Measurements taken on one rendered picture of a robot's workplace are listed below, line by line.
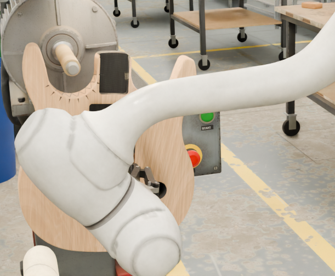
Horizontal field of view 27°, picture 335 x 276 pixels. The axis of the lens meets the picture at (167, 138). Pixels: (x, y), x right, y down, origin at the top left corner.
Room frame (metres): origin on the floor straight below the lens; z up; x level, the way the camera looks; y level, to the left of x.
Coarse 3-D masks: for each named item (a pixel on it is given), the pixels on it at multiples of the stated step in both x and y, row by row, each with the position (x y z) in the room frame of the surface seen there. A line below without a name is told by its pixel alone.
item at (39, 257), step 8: (32, 248) 0.60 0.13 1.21; (40, 248) 0.59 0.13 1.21; (48, 248) 0.60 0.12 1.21; (32, 256) 0.58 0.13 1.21; (40, 256) 0.58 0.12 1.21; (48, 256) 0.58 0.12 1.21; (24, 264) 0.58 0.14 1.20; (32, 264) 0.56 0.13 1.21; (40, 264) 0.56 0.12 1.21; (48, 264) 0.56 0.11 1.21; (56, 264) 0.58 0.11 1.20; (24, 272) 0.57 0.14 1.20; (32, 272) 0.55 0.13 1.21; (40, 272) 0.55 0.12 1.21; (48, 272) 0.55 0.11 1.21; (56, 272) 0.56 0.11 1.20
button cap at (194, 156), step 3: (192, 150) 1.50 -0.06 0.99; (189, 153) 1.49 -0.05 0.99; (192, 153) 1.49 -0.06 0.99; (195, 153) 1.49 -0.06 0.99; (189, 156) 1.48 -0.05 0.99; (192, 156) 1.49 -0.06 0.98; (195, 156) 1.49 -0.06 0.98; (198, 156) 1.49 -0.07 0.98; (192, 159) 1.49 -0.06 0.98; (195, 159) 1.49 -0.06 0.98; (198, 159) 1.49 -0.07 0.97; (192, 162) 1.49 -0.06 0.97; (195, 162) 1.49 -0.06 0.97; (198, 162) 1.49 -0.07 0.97; (192, 165) 1.49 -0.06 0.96; (195, 165) 1.49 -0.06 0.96
